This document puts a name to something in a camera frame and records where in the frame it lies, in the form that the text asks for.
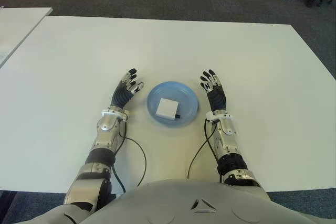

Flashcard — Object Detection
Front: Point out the blue plate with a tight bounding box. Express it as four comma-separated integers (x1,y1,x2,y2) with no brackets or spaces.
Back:
146,80,200,128

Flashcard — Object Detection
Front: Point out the grey robot torso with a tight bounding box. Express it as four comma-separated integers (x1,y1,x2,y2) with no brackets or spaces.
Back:
34,178,336,224

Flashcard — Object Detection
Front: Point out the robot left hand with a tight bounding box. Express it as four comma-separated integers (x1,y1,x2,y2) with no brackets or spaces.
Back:
110,68,145,110

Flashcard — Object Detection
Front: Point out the white side table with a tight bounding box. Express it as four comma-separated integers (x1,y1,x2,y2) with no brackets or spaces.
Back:
0,7,53,69

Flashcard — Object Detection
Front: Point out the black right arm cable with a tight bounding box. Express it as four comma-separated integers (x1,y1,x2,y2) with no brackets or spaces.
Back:
186,119,224,183

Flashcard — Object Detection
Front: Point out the white charger block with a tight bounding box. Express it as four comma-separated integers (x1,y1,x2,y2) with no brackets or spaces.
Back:
156,98,182,120

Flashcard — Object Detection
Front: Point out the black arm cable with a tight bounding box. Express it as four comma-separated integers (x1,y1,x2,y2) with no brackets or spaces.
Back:
111,119,147,193
186,119,224,183

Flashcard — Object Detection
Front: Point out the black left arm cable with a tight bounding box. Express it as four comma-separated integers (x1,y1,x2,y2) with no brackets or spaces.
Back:
111,119,147,193

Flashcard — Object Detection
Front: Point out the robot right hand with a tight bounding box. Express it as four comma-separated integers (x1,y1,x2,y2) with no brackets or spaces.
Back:
199,69,228,113

